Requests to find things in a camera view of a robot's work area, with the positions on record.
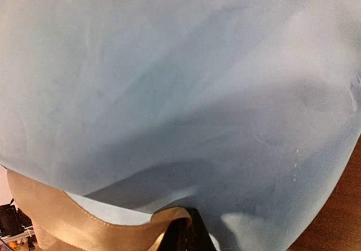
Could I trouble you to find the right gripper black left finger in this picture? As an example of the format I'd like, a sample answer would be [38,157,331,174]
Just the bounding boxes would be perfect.
[159,218,187,251]

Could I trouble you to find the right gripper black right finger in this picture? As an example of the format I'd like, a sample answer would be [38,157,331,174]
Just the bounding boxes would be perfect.
[186,208,216,251]

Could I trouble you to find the beige ribbon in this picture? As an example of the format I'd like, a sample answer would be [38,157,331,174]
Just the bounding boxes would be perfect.
[7,170,192,250]

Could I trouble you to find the blue wrapping paper sheet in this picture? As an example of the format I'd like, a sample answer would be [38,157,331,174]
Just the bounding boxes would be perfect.
[1,0,360,250]

